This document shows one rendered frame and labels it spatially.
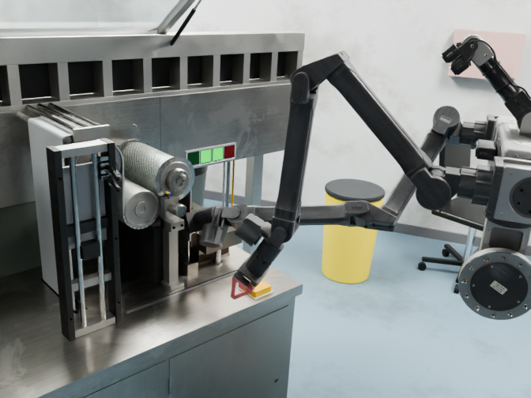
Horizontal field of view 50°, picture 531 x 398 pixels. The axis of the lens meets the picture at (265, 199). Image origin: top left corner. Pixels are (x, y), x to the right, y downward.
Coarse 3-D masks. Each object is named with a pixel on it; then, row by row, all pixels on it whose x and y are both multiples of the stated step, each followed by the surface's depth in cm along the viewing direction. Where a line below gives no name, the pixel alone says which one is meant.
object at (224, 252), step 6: (192, 246) 200; (192, 252) 201; (198, 252) 198; (222, 252) 206; (228, 252) 208; (198, 258) 199; (204, 258) 200; (210, 258) 203; (198, 264) 199; (204, 264) 201
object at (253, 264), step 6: (252, 258) 149; (258, 258) 148; (246, 264) 151; (252, 264) 149; (258, 264) 148; (264, 264) 148; (270, 264) 149; (240, 270) 148; (246, 270) 149; (252, 270) 149; (258, 270) 149; (264, 270) 149; (246, 276) 148; (252, 276) 149; (258, 276) 150; (252, 282) 148; (258, 282) 148
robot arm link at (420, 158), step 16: (320, 64) 125; (336, 64) 124; (320, 80) 126; (336, 80) 126; (352, 80) 125; (352, 96) 127; (368, 96) 126; (368, 112) 127; (384, 112) 126; (384, 128) 127; (400, 128) 127; (384, 144) 128; (400, 144) 127; (400, 160) 128; (416, 160) 126; (416, 176) 125; (432, 176) 125; (416, 192) 126; (432, 192) 125; (448, 192) 124; (432, 208) 126
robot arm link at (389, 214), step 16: (448, 112) 170; (432, 128) 169; (448, 128) 168; (432, 144) 169; (432, 160) 169; (400, 192) 165; (384, 208) 164; (400, 208) 163; (368, 224) 166; (384, 224) 164
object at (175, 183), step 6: (168, 174) 175; (174, 174) 175; (186, 174) 178; (168, 180) 175; (174, 180) 176; (180, 180) 177; (186, 180) 179; (168, 186) 176; (174, 186) 176; (180, 186) 178
